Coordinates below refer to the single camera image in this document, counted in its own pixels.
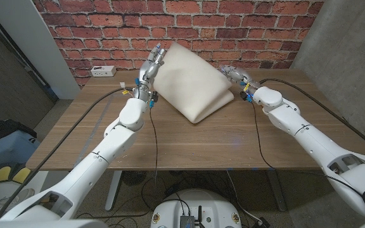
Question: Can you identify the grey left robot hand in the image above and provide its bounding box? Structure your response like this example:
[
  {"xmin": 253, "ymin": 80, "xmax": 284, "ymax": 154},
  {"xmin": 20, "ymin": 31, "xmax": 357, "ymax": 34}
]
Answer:
[{"xmin": 133, "ymin": 43, "xmax": 167, "ymax": 103}]

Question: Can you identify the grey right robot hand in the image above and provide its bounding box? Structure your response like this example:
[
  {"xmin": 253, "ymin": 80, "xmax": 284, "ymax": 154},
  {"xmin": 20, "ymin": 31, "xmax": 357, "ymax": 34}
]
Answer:
[{"xmin": 219, "ymin": 65, "xmax": 262, "ymax": 98}]

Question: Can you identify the white memory foam sheet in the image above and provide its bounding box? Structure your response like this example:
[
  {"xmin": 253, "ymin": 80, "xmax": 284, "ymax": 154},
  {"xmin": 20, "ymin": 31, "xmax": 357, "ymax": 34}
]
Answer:
[{"xmin": 152, "ymin": 42, "xmax": 235, "ymax": 124}]

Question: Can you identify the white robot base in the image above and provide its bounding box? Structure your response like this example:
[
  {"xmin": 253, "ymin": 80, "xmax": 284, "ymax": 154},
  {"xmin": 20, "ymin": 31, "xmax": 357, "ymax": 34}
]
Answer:
[{"xmin": 150, "ymin": 189, "xmax": 242, "ymax": 228}]

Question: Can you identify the yellow black foam pad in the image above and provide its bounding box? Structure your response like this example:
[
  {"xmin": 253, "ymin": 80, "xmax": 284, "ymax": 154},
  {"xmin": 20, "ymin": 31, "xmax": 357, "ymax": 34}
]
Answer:
[
  {"xmin": 0, "ymin": 163, "xmax": 14, "ymax": 184},
  {"xmin": 11, "ymin": 163, "xmax": 37, "ymax": 186}
]

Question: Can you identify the white power strip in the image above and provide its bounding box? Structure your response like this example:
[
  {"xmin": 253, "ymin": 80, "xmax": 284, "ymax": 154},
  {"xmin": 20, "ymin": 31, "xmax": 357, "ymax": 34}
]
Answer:
[{"xmin": 90, "ymin": 65, "xmax": 117, "ymax": 78}]

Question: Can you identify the red brick printed backdrop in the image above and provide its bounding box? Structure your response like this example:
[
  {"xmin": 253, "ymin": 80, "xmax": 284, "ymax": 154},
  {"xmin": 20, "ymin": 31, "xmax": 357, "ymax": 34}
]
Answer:
[{"xmin": 32, "ymin": 0, "xmax": 324, "ymax": 88}]

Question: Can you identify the grey tape strip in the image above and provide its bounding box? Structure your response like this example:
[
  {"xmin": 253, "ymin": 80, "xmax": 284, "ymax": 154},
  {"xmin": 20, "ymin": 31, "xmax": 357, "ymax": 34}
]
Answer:
[{"xmin": 73, "ymin": 94, "xmax": 116, "ymax": 168}]

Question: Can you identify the black round floor object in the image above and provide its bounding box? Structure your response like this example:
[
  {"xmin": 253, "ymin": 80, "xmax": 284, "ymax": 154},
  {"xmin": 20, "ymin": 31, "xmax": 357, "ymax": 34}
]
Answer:
[{"xmin": 121, "ymin": 170, "xmax": 148, "ymax": 187}]

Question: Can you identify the white partition panel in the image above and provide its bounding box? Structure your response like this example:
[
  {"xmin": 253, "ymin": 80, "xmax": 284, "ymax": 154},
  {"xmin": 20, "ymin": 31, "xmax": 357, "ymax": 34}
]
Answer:
[{"xmin": 0, "ymin": 0, "xmax": 82, "ymax": 101}]

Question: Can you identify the grey table leg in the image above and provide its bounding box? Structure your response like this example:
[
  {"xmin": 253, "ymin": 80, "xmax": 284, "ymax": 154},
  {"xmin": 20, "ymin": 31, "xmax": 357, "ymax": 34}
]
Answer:
[{"xmin": 266, "ymin": 170, "xmax": 288, "ymax": 212}]

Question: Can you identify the white table leg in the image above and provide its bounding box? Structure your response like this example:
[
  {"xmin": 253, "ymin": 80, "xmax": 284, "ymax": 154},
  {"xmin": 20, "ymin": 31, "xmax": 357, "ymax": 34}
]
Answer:
[{"xmin": 105, "ymin": 170, "xmax": 123, "ymax": 212}]

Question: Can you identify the white floor platform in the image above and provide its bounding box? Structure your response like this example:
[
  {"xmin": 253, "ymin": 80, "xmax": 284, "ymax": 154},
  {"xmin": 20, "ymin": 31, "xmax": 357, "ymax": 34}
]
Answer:
[{"xmin": 0, "ymin": 170, "xmax": 50, "ymax": 210}]

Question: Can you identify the grey electronics box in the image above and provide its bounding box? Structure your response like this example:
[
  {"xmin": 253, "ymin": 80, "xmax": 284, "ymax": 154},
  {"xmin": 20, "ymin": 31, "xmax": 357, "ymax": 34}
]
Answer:
[{"xmin": 179, "ymin": 215, "xmax": 196, "ymax": 228}]

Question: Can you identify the grey white sneaker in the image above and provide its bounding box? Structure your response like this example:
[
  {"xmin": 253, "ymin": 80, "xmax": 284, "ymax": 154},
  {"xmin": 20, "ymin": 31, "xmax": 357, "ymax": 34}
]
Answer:
[{"xmin": 0, "ymin": 187, "xmax": 35, "ymax": 206}]

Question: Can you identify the white robot chest cover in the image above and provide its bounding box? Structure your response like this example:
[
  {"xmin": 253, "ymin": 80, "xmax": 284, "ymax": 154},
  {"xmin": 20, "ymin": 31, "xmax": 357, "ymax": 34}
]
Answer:
[{"xmin": 0, "ymin": 219, "xmax": 109, "ymax": 228}]

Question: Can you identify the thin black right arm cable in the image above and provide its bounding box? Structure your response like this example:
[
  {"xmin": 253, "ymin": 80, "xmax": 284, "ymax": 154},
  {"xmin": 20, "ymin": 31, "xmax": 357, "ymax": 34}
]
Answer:
[{"xmin": 250, "ymin": 101, "xmax": 365, "ymax": 219}]

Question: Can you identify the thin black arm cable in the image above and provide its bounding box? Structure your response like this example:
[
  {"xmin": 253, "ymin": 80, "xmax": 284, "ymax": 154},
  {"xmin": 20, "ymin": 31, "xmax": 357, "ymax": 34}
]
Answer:
[
  {"xmin": 149, "ymin": 106, "xmax": 160, "ymax": 191},
  {"xmin": 250, "ymin": 101, "xmax": 365, "ymax": 219}
]

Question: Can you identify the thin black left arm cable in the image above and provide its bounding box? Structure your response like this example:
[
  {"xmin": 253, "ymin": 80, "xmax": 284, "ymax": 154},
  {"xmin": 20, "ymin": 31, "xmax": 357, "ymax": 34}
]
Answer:
[{"xmin": 149, "ymin": 106, "xmax": 160, "ymax": 191}]

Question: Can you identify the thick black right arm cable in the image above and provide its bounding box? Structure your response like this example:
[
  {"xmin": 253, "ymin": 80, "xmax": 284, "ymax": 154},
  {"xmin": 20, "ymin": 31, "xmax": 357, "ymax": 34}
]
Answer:
[{"xmin": 258, "ymin": 78, "xmax": 365, "ymax": 158}]

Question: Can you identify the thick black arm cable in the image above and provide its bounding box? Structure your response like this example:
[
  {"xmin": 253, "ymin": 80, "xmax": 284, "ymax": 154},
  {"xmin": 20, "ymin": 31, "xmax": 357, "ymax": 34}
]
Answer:
[
  {"xmin": 0, "ymin": 87, "xmax": 136, "ymax": 221},
  {"xmin": 258, "ymin": 78, "xmax": 365, "ymax": 158}
]

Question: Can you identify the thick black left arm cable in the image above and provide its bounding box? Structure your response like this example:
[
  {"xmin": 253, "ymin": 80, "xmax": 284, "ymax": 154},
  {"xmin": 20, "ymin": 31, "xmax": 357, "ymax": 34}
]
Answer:
[{"xmin": 0, "ymin": 87, "xmax": 136, "ymax": 221}]

